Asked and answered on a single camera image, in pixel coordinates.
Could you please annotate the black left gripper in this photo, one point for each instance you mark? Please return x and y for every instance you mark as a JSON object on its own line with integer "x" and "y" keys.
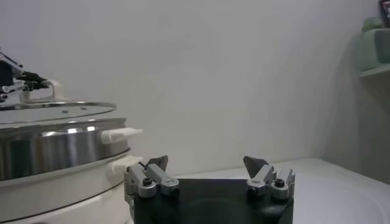
{"x": 6, "y": 74}

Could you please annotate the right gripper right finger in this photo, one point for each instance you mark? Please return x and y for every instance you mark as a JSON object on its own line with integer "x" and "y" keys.
{"x": 262, "y": 178}

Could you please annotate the pale green box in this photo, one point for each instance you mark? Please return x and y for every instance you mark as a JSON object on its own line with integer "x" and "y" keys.
{"x": 374, "y": 48}

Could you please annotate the perforated steel steamer basket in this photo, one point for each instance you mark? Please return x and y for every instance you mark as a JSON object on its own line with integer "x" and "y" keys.
{"x": 61, "y": 152}

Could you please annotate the white electric cooking pot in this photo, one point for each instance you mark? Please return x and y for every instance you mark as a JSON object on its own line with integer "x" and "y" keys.
{"x": 76, "y": 198}

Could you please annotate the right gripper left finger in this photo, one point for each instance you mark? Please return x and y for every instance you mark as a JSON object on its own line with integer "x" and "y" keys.
{"x": 163, "y": 179}

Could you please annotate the white shelf board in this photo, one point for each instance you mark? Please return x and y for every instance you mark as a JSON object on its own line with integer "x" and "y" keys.
{"x": 376, "y": 71}

